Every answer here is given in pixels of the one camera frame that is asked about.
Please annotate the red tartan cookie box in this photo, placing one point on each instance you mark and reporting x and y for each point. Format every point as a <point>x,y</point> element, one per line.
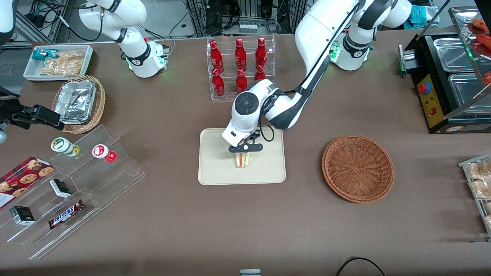
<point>23,178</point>

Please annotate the teal plastic bag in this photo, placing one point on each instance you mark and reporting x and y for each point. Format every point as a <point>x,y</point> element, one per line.
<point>420,16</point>

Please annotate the tray of packaged bread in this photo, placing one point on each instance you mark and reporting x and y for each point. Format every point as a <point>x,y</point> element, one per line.
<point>466,165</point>

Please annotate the brown round wicker basket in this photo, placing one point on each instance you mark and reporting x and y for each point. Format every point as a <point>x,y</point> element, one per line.
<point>358,168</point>

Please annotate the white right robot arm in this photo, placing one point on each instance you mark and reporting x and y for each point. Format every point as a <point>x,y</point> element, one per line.
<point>126,23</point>

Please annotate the small grey device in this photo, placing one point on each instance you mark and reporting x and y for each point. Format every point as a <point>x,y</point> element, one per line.
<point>250,272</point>

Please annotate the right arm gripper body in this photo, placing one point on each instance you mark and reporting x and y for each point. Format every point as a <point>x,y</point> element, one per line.
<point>23,115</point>

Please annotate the small black carton box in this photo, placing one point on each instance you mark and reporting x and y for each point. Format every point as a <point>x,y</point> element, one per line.
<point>22,214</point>
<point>60,188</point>

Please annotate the red emergency stop button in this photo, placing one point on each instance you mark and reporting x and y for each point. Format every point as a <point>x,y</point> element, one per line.
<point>424,88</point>

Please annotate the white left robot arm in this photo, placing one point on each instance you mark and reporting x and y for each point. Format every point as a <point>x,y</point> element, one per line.
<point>318,30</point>

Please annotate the white plastic snack bin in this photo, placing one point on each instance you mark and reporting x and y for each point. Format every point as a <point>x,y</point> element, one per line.
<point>30,73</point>

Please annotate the light wicker basket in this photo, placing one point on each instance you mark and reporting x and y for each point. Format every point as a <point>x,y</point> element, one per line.
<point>98,111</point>

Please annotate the red drink bottle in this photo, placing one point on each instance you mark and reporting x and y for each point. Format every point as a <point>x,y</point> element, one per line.
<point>241,82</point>
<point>216,59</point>
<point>259,74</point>
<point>218,86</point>
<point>240,57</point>
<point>261,55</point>

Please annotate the white power strip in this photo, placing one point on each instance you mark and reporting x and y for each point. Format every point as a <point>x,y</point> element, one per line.
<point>247,27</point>

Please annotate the clear acrylic bottle rack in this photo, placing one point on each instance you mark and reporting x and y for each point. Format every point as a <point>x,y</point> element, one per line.
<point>229,92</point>

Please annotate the triangle sandwich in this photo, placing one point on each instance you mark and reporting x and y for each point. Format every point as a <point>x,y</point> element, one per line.
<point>241,161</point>

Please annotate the wrapped bread piece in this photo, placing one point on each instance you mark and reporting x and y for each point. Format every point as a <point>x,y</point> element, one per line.
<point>480,189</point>
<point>479,170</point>

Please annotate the black food warmer cabinet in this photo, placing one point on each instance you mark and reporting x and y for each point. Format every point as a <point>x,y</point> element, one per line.
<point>433,103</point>

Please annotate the stainless steel food pan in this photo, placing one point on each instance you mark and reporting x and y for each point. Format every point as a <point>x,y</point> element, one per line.
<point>466,88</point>
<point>454,53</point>

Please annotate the aluminium foil container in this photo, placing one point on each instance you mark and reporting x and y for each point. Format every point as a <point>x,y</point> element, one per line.
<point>74,101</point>

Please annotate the clear acrylic stepped shelf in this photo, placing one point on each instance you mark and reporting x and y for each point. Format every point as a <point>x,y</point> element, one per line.
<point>103,180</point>

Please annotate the Snickers chocolate bar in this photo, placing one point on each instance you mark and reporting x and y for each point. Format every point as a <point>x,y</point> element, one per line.
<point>66,214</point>

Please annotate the clear bag of crackers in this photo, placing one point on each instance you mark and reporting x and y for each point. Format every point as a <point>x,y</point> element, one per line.
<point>61,68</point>
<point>73,56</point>

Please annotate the teal snack packet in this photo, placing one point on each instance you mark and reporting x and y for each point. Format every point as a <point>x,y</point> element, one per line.
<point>40,54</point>

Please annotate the beige rectangular serving tray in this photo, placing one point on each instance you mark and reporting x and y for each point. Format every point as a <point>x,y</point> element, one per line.
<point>268,165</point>

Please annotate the green sunflower yogurt cup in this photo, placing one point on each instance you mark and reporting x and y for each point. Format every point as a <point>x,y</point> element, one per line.
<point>64,146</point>

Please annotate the red lidded yogurt cup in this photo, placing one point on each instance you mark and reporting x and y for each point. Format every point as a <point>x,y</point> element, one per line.
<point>102,152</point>

